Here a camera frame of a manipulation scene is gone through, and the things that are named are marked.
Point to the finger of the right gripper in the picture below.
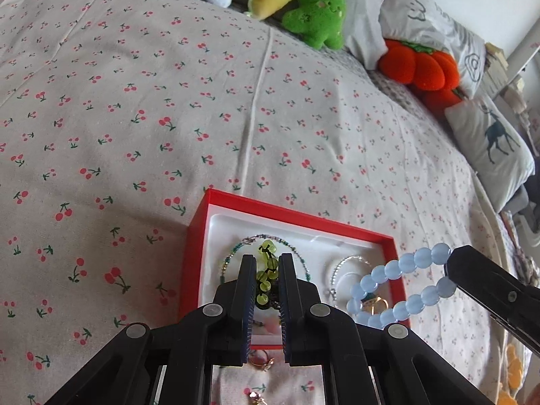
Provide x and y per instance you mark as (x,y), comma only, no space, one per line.
(512,304)

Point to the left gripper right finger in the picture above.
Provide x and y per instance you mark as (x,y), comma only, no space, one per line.
(361,364)

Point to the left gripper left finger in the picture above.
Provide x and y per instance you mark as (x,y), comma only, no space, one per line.
(171,364)

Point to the green bead bracelet black charm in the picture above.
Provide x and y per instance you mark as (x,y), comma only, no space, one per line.
(267,291)

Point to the red jewelry box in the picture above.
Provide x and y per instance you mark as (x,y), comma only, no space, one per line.
(225,227)

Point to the small gold earring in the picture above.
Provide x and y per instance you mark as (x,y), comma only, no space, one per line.
(256,398)

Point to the deer print pillow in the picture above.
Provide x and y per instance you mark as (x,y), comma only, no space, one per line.
(493,148)

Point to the orange pumpkin plush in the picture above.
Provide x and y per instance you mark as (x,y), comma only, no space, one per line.
(432,75)

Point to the cherry print bed sheet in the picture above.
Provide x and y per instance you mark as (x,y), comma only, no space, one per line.
(118,115)

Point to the grey doodle pillow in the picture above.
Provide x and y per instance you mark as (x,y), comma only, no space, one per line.
(369,23)

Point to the green tree plush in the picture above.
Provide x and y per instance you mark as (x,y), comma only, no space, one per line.
(317,22)

